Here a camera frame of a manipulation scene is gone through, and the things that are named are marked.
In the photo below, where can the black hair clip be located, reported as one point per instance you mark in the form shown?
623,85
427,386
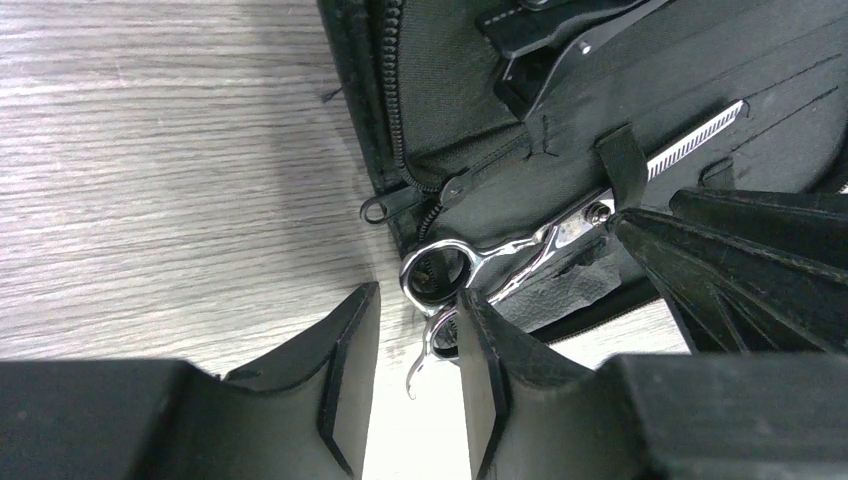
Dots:
540,42

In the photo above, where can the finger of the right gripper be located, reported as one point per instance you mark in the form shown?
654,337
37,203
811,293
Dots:
811,225
731,294

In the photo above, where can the silver thinning scissors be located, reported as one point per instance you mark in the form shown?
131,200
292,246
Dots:
629,171

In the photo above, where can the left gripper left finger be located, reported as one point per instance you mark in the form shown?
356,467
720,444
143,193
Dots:
300,411

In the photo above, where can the black zipper tool case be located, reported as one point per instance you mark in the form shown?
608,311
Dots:
447,158

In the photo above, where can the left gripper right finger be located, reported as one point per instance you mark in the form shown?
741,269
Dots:
532,413

